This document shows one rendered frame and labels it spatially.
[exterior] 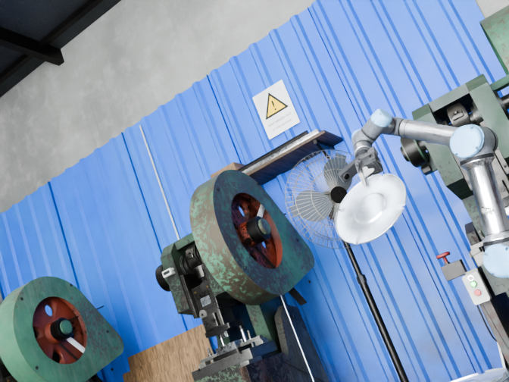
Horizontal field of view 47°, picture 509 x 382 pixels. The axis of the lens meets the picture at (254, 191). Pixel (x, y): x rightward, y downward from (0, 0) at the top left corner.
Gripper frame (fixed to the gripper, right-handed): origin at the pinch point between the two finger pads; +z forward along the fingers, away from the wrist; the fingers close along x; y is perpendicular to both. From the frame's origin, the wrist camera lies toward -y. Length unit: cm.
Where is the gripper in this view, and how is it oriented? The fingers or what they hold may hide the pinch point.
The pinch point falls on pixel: (364, 185)
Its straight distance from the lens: 218.8
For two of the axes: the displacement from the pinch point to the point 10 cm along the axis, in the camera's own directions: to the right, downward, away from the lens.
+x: 5.5, 7.1, 4.4
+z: -0.5, 5.5, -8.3
